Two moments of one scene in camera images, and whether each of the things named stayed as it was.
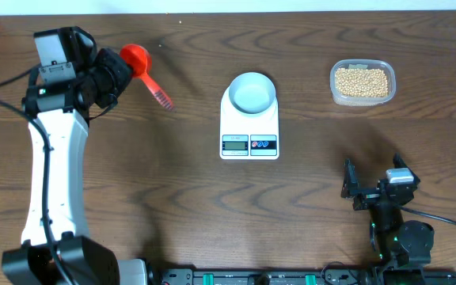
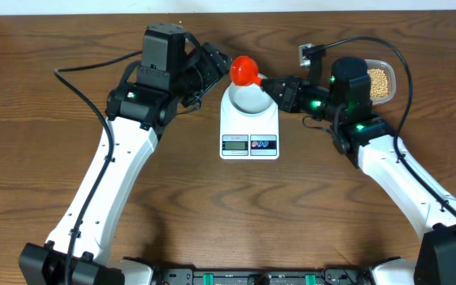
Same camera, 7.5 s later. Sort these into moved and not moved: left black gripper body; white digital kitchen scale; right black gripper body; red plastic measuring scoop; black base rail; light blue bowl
Moved: left black gripper body; red plastic measuring scoop; right black gripper body
Not moved: white digital kitchen scale; black base rail; light blue bowl
